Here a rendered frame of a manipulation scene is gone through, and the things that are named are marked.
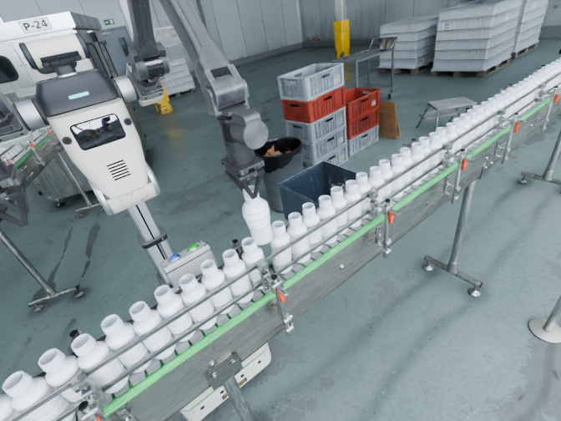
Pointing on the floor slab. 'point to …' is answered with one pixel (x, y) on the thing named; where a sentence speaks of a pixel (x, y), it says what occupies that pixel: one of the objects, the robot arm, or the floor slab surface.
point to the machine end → (49, 190)
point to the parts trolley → (369, 65)
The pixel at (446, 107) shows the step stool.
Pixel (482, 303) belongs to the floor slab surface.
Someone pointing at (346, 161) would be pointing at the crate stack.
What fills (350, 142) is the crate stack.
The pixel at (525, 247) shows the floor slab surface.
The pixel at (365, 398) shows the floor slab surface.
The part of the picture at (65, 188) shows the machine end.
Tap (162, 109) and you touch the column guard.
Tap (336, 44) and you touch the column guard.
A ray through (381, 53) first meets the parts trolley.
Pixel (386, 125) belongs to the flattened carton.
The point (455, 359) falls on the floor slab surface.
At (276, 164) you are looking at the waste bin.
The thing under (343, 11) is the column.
